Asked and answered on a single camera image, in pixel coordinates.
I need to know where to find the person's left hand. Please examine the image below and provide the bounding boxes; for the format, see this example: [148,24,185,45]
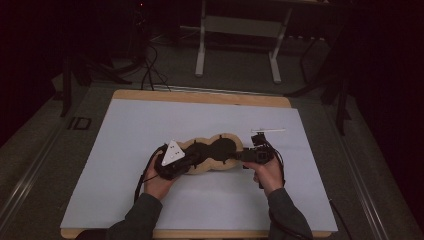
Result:
[143,153,178,201]

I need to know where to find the black floor cables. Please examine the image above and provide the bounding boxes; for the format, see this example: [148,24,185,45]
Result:
[139,43,173,92]

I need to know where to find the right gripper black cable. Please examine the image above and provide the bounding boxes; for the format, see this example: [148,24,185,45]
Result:
[259,132,287,189]

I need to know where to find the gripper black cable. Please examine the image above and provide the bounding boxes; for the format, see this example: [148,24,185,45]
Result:
[133,143,168,205]
[259,132,287,189]

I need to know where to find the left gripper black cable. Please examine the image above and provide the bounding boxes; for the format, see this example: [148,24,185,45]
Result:
[133,143,168,205]

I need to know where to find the white metal stand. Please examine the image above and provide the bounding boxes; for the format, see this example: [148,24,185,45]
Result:
[194,0,294,84]

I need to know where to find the black metal stand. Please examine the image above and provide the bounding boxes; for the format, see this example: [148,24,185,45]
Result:
[59,53,133,118]
[284,33,353,136]

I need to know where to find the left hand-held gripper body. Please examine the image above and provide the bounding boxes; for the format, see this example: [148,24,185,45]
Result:
[153,139,201,181]

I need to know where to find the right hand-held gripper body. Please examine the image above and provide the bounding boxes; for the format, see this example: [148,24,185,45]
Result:
[238,128,287,165]

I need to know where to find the white table sheet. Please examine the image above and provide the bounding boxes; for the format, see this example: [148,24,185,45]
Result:
[60,98,338,233]

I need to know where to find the thin black cable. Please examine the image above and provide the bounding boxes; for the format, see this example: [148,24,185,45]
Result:
[328,198,354,240]

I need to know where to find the person's right hand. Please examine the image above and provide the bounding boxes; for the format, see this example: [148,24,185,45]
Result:
[242,157,285,198]

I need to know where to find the metal floor rail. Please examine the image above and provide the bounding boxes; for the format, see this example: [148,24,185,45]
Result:
[323,105,389,240]
[0,114,73,231]
[149,83,288,98]

